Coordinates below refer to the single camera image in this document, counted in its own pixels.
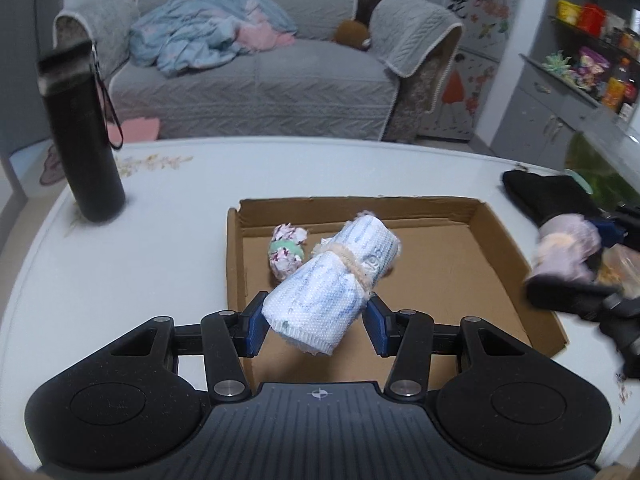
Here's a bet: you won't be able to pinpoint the light blue blanket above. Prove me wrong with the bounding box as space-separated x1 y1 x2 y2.
129 0 298 78

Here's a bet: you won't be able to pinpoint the purple snack bag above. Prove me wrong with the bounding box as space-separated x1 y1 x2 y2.
576 46 612 92

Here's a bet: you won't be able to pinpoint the grey shelf cabinet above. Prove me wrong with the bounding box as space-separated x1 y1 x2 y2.
492 0 640 171

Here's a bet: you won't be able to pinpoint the floral printed wardrobe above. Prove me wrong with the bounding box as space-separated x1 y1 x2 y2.
402 0 528 143

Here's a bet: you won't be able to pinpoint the red container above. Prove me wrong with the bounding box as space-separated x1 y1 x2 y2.
579 4 607 36

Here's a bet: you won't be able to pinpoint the glass fish tank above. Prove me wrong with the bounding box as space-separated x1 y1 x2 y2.
565 110 640 207

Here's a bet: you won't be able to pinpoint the floral green rolled socks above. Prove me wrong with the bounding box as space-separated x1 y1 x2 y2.
268 222 309 282

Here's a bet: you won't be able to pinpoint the cardboard box tray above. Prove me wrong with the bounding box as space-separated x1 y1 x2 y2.
226 196 569 392

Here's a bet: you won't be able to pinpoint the white blue towel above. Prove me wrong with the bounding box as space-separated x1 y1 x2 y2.
262 212 402 357

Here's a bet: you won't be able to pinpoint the brown plush toy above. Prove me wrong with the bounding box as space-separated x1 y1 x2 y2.
334 20 372 51

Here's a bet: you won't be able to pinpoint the orange drink bottle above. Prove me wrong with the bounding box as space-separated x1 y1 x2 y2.
601 57 632 109

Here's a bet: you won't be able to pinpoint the pink cloth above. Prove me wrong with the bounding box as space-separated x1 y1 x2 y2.
235 22 296 53

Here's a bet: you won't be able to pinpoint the yellow container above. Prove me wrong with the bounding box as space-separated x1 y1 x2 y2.
556 0 584 25

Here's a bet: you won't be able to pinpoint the pink floor mat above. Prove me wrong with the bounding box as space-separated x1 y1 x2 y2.
107 117 162 145

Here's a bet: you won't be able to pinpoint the black cloth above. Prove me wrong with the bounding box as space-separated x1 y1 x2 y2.
501 169 603 228

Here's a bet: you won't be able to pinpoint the grey sofa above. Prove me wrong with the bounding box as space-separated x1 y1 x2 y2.
52 0 463 143

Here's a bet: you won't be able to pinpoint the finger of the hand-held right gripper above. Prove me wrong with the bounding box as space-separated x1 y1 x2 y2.
524 275 608 322
587 212 632 253

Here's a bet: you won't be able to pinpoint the clear plastic bag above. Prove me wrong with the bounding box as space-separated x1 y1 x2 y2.
599 247 640 287

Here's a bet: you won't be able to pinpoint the lavender peach cloth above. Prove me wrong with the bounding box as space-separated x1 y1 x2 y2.
531 212 603 283

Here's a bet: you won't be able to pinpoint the black water bottle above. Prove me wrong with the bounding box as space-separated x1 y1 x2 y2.
36 40 127 222

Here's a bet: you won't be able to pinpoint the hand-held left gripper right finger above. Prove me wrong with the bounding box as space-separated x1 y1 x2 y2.
364 294 524 404

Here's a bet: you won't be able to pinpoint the green artificial plant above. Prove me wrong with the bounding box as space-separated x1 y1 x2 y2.
542 51 573 77

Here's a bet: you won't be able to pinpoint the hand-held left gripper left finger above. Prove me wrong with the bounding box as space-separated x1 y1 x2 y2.
110 291 271 404

